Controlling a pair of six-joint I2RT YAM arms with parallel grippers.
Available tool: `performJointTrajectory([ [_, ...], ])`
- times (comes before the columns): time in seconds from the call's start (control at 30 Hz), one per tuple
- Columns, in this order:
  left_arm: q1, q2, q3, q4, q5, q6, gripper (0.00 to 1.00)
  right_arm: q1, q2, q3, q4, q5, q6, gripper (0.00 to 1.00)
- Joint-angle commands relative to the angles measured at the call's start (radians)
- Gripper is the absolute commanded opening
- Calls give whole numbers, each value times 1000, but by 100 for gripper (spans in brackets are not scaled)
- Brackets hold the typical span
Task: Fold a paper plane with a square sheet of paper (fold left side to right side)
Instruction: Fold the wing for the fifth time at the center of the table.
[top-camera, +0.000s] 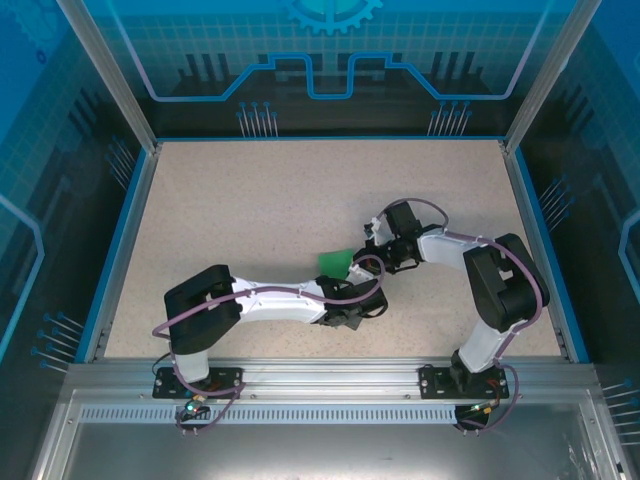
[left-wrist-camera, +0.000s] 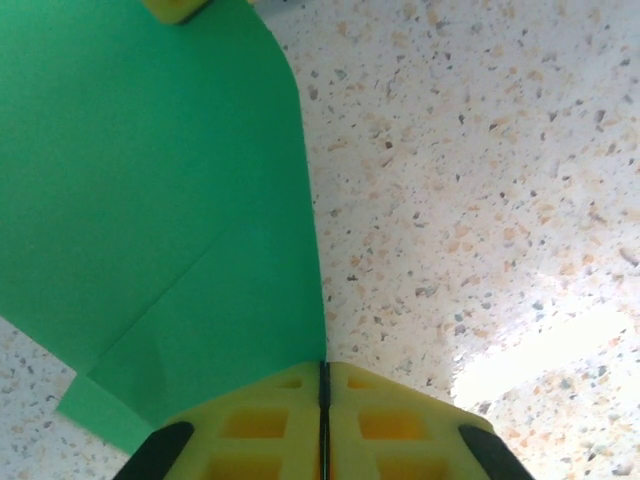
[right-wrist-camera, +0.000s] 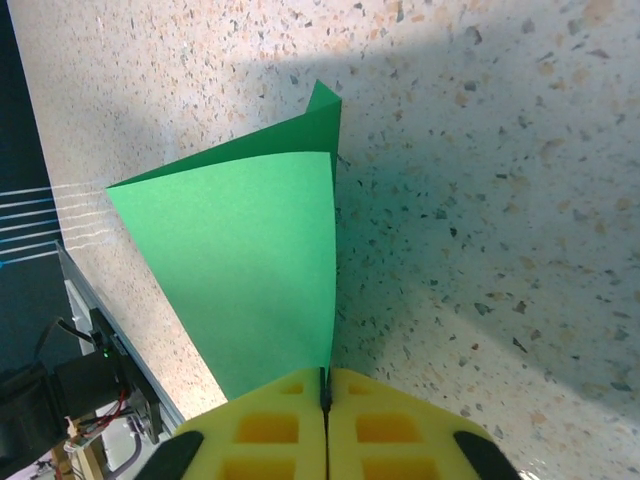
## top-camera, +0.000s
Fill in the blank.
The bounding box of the steel tray panel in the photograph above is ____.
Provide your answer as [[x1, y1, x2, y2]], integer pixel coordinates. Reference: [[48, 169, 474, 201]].
[[27, 387, 629, 480]]

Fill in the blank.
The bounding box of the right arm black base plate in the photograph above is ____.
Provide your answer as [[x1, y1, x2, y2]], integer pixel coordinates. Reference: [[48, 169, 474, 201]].
[[418, 364, 512, 400]]

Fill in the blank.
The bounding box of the aluminium frame post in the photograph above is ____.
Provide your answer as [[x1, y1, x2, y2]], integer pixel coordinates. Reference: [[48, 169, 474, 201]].
[[501, 0, 604, 154], [56, 0, 164, 154]]

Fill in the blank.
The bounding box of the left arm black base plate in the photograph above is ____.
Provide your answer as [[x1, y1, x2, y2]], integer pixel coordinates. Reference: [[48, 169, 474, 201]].
[[152, 367, 245, 400]]

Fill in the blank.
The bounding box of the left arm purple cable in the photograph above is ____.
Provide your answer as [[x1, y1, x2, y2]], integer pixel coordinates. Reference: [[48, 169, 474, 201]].
[[152, 254, 386, 434]]

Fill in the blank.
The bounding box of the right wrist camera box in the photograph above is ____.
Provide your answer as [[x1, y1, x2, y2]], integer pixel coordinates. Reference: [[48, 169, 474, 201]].
[[363, 215, 390, 247]]

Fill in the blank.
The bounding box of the green paper sheet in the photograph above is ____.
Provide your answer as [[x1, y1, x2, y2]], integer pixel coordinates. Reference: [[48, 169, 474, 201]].
[[317, 248, 355, 279]]

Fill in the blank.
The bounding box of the slotted grey cable duct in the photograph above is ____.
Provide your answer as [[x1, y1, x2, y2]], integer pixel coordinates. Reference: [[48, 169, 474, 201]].
[[78, 405, 586, 426]]

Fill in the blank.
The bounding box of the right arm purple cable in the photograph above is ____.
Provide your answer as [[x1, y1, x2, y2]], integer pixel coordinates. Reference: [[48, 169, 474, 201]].
[[377, 198, 546, 434]]

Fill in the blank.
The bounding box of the aluminium mounting rail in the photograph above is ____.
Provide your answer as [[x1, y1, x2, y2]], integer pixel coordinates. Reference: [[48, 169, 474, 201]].
[[66, 355, 599, 401]]

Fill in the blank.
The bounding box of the aluminium side rail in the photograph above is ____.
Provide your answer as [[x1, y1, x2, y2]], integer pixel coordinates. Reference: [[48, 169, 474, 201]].
[[82, 142, 164, 365], [499, 139, 576, 364]]

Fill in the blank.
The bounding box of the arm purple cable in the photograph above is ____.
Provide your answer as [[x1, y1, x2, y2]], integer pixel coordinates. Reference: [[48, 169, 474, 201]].
[[152, 254, 386, 434], [377, 198, 546, 434]]

